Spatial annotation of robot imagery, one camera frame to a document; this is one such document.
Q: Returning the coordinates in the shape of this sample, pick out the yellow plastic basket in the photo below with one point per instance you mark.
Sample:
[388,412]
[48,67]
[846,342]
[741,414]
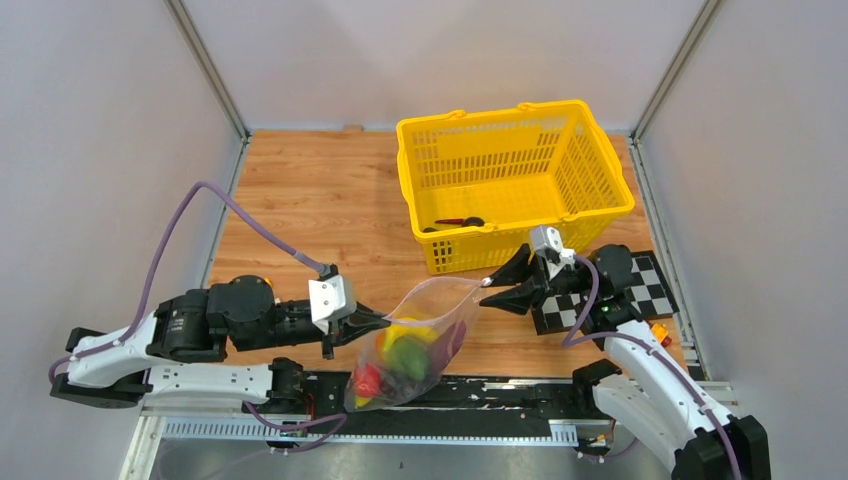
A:
[535,164]

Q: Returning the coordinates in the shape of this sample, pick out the red toy food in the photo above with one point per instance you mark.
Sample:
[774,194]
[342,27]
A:
[367,381]

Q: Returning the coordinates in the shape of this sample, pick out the dark toy grapes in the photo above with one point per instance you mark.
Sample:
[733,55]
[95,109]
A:
[397,388]

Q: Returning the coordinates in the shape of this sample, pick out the yellow toy block car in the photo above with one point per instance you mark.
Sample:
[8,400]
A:
[661,334]

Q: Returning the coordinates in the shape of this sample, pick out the yellow toy banana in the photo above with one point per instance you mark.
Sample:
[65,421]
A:
[387,337]

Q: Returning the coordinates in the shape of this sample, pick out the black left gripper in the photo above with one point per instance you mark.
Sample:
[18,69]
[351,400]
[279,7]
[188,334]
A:
[347,329]

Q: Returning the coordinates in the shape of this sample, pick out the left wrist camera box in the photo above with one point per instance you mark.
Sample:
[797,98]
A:
[330,300]

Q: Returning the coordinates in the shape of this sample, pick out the black red toy in basket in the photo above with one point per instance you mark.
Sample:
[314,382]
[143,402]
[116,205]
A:
[472,221]

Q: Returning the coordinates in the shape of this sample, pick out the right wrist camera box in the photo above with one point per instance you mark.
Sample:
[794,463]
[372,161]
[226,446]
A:
[547,243]

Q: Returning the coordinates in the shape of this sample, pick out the clear zip top bag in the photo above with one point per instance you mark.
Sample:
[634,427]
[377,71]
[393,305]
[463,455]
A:
[437,303]

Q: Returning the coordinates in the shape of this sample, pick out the purple toy eggplant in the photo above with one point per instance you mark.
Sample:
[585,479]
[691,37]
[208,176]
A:
[446,346]

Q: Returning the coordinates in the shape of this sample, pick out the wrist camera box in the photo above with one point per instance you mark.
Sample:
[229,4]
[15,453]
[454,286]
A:
[330,300]
[547,243]

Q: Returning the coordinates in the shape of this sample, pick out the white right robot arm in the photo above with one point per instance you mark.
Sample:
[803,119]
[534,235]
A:
[639,384]

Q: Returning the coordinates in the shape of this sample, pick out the black white checkerboard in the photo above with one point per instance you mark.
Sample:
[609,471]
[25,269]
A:
[650,295]

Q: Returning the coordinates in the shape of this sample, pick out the green toy mango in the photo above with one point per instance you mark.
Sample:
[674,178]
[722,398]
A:
[409,357]

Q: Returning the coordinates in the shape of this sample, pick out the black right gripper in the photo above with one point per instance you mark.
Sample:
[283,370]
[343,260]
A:
[517,271]

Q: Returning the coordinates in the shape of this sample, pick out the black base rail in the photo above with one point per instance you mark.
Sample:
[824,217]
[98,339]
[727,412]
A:
[459,410]

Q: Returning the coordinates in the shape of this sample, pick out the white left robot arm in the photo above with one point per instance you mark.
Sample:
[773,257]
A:
[178,350]

